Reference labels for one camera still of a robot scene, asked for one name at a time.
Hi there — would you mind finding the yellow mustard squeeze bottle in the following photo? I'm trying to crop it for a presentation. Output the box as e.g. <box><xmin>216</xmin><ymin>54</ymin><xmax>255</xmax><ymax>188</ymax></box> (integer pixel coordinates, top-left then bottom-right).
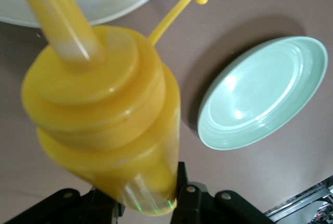
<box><xmin>12</xmin><ymin>0</ymin><xmax>216</xmax><ymax>216</ymax></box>

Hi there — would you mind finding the mint green plate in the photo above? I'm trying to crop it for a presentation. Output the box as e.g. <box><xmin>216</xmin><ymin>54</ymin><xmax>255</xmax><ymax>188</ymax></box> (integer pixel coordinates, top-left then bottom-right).
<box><xmin>196</xmin><ymin>35</ymin><xmax>328</xmax><ymax>152</ymax></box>

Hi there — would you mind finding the aluminium frame rail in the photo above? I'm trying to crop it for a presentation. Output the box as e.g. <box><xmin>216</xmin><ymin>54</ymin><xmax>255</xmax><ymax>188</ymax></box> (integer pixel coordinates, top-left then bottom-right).
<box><xmin>262</xmin><ymin>174</ymin><xmax>333</xmax><ymax>224</ymax></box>

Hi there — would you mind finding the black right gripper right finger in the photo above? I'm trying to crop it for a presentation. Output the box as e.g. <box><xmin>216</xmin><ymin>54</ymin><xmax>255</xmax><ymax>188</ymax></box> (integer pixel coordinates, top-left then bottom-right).
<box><xmin>170</xmin><ymin>161</ymin><xmax>274</xmax><ymax>224</ymax></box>

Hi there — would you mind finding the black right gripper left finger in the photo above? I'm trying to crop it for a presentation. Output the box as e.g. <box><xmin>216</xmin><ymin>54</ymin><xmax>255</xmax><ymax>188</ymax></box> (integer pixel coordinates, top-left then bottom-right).
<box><xmin>5</xmin><ymin>187</ymin><xmax>123</xmax><ymax>224</ymax></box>

